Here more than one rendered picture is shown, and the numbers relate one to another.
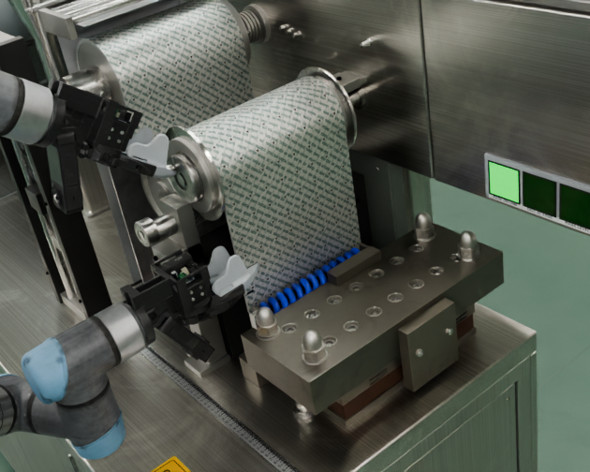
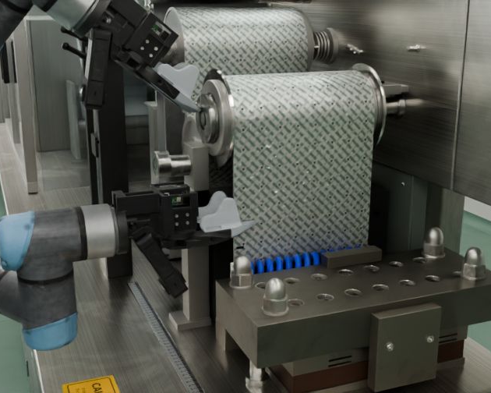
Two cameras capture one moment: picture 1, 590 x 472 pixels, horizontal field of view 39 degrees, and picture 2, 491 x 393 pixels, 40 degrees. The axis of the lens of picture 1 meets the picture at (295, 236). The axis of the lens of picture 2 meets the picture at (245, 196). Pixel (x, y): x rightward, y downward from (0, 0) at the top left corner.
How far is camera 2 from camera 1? 0.39 m
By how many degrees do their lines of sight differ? 19
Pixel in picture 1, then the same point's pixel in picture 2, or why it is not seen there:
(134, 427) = (95, 349)
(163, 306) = (146, 221)
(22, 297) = not seen: hidden behind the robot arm
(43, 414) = (5, 289)
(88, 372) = (51, 249)
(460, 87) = not seen: outside the picture
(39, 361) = (9, 221)
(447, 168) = (466, 177)
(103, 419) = (53, 306)
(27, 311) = not seen: hidden behind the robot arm
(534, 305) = not seen: outside the picture
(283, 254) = (282, 222)
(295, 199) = (307, 171)
